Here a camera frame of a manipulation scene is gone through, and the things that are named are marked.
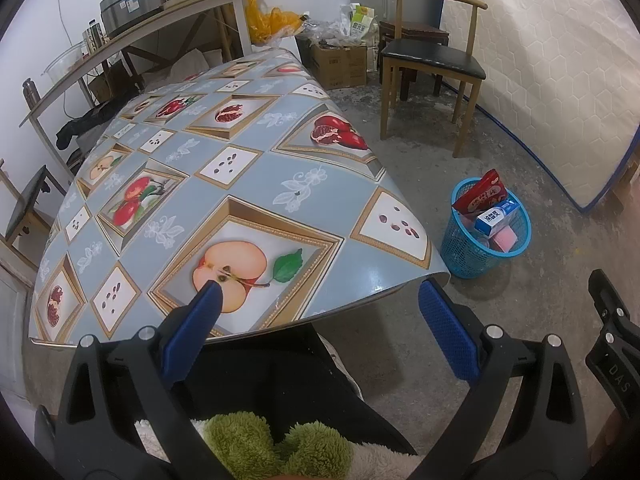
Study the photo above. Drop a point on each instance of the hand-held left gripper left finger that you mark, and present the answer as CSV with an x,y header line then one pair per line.
x,y
192,335

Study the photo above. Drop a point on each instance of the brown cardboard box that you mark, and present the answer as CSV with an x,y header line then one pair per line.
x,y
340,65

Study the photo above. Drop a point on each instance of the grey rice cooker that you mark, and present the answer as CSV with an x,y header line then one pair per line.
x,y
132,7

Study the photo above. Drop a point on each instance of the blue plastic basket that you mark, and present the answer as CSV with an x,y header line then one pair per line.
x,y
465,255

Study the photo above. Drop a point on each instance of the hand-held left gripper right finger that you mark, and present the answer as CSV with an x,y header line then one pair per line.
x,y
447,330

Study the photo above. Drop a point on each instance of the orange plastic bag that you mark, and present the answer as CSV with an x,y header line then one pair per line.
x,y
270,22

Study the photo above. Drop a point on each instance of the person's black trousers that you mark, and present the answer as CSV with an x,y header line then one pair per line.
x,y
280,370

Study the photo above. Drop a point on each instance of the red cat print snack pouch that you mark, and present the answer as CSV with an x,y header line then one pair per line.
x,y
482,195

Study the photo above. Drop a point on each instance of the grey cloth sack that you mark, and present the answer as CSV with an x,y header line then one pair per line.
x,y
190,65

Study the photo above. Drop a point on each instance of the blue toothpaste box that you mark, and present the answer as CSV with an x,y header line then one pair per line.
x,y
492,220

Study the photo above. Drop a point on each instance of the black hanging clothes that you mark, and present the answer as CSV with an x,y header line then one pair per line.
x,y
85,122

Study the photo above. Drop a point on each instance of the steel cup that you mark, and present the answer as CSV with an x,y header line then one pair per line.
x,y
92,40

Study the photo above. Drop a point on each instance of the white wooden side table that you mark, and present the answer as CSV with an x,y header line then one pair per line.
x,y
242,25

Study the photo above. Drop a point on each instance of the dark wooden stool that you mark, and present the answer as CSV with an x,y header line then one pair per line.
x,y
415,30

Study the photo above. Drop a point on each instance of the clear plastic bag pile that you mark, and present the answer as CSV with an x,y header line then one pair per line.
x,y
320,32

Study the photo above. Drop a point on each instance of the glass bowl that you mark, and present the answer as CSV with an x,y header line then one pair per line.
x,y
65,65

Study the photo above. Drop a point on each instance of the fruit print tablecloth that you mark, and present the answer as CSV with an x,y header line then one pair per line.
x,y
200,200

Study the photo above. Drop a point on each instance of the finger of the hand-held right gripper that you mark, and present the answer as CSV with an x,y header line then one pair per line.
x,y
612,310

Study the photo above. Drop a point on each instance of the pink sponge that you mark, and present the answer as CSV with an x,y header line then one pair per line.
x,y
505,240

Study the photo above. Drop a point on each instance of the white mattress with blue edge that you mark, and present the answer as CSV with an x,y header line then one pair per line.
x,y
550,85

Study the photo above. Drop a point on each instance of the wooden chair with dark seat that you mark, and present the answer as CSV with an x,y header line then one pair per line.
x,y
30,195

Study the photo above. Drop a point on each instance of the person's right hand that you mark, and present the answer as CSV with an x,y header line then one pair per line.
x,y
617,435

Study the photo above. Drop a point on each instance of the dark thermos bottle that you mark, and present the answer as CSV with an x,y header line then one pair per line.
x,y
31,95

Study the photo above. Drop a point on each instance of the wooden chair with black seat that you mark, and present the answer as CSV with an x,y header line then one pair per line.
x,y
430,57

